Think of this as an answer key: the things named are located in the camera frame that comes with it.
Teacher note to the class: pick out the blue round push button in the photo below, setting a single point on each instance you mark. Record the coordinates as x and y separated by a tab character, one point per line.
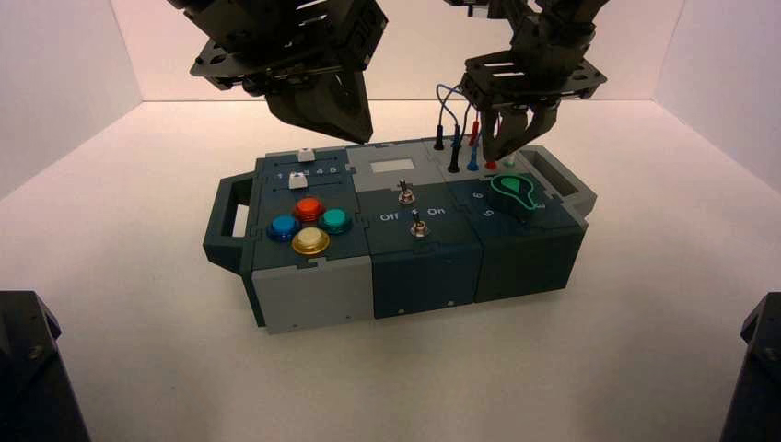
282	227

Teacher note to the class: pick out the yellow round push button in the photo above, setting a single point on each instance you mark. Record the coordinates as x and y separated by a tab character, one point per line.
310	240

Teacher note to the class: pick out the dark teal grey control box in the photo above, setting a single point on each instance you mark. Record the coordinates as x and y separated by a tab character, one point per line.
421	274

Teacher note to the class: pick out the metal toggle switch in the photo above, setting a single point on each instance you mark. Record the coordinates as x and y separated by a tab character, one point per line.
417	227
403	193

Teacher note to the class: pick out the white slider key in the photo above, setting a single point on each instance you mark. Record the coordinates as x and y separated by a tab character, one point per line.
305	155
296	180

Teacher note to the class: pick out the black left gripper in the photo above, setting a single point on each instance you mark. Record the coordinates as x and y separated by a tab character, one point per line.
287	36

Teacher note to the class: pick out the teal round push button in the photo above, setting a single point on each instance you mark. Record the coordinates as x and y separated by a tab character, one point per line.
334	221

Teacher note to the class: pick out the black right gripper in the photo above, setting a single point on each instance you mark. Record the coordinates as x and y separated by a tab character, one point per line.
537	73

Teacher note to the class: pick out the orange round push button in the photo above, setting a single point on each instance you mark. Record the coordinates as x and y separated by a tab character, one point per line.
309	208

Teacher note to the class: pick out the green teardrop rotary knob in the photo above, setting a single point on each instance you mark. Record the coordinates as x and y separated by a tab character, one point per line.
515	194

